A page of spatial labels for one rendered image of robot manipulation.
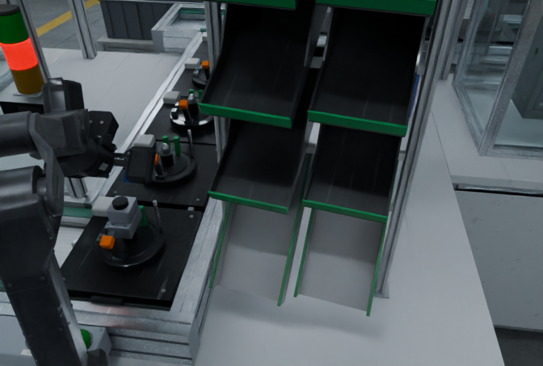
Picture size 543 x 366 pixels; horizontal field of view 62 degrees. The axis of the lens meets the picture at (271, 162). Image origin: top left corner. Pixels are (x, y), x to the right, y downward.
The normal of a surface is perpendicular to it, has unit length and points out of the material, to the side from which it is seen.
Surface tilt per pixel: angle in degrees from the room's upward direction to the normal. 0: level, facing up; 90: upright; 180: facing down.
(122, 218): 90
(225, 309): 0
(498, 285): 90
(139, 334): 90
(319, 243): 45
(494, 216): 90
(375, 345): 0
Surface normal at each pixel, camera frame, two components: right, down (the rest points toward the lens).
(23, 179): 0.08, -0.60
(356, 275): -0.21, -0.14
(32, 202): 0.23, 0.03
